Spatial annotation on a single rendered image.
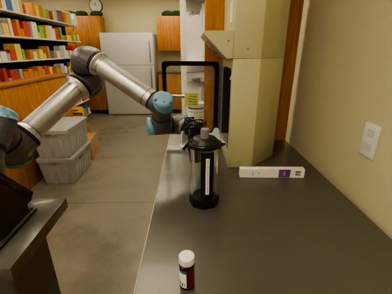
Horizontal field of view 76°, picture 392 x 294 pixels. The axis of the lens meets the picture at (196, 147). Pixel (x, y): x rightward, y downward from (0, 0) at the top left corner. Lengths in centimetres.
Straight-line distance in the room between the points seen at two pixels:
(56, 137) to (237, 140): 229
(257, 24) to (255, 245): 77
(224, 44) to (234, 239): 70
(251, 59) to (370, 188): 62
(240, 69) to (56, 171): 259
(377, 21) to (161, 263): 98
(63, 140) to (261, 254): 261
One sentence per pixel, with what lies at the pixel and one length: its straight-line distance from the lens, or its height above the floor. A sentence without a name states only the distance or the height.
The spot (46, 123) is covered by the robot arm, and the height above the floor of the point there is 118.
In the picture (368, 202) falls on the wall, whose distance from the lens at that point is 105.
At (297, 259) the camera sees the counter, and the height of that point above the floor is 94.
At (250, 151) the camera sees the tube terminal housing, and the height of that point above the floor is 102.
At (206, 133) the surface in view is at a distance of 78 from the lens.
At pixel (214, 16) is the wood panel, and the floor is 160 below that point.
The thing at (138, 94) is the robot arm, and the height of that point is 129.
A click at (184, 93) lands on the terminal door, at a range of 139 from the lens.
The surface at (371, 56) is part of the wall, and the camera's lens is 106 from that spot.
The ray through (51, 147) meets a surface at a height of 45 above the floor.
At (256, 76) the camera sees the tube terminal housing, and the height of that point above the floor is 134.
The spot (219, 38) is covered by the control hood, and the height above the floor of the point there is 148.
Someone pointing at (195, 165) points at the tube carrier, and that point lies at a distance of 80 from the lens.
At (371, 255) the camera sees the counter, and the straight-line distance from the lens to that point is 85.
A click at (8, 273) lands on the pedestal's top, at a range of 84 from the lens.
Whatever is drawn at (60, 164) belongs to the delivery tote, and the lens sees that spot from 317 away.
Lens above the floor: 144
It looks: 21 degrees down
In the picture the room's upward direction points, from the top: straight up
